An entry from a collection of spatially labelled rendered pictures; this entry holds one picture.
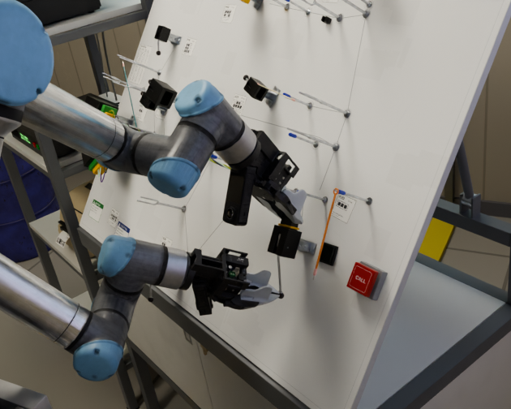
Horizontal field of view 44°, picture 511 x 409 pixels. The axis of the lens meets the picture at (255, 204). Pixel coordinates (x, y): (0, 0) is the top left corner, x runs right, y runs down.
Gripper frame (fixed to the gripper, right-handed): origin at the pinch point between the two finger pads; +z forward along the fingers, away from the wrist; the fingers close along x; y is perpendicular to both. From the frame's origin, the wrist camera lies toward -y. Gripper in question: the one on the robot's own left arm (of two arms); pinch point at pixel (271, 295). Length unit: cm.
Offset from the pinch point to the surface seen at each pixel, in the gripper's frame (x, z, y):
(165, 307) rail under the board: 19.0, -7.6, -41.7
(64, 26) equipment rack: 98, -47, -25
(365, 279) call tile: -5.6, 8.9, 18.8
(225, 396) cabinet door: 2, 13, -51
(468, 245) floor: 109, 162, -78
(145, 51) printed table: 94, -23, -21
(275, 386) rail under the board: -13.2, 6.2, -12.4
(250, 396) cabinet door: -4.6, 12.9, -36.2
